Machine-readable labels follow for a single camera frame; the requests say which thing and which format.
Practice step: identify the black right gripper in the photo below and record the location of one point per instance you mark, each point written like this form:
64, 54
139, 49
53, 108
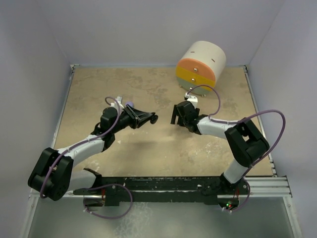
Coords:
175, 113

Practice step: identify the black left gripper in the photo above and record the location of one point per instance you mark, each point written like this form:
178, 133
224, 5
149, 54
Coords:
133, 114

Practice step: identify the black earbud charging case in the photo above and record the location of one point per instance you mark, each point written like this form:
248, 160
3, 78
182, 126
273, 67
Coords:
154, 119

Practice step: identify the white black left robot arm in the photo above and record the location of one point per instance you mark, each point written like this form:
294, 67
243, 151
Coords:
51, 175

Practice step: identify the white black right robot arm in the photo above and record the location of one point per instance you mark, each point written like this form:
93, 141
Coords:
246, 142

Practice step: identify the round three-drawer storage box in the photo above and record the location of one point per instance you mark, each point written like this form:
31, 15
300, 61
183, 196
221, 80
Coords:
200, 67

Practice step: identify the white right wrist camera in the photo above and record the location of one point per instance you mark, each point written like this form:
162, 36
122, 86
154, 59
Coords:
192, 99

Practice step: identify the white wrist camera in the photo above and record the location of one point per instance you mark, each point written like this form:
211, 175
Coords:
192, 99
117, 103

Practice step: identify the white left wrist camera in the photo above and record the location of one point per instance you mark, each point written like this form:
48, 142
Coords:
117, 103

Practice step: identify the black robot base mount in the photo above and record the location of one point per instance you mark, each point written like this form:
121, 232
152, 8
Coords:
209, 190

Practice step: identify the aluminium frame rail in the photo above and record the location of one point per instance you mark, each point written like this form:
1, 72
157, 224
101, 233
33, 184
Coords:
264, 187

